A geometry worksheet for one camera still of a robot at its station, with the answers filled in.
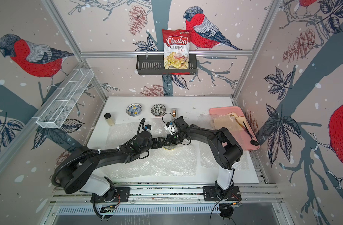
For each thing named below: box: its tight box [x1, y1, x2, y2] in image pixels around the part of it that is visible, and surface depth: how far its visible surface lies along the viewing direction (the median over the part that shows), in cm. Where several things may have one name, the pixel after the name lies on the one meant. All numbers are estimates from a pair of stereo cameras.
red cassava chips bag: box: [161, 28, 192, 70], surface depth 87 cm
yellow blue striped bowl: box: [163, 144, 178, 151], surface depth 87 cm
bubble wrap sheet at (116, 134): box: [105, 121, 140, 148], surface depth 102 cm
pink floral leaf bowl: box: [150, 103, 167, 118], surface depth 112 cm
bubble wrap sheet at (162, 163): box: [111, 138, 199, 180], surface depth 85 cm
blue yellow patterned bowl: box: [126, 103, 143, 117], surface depth 112 cm
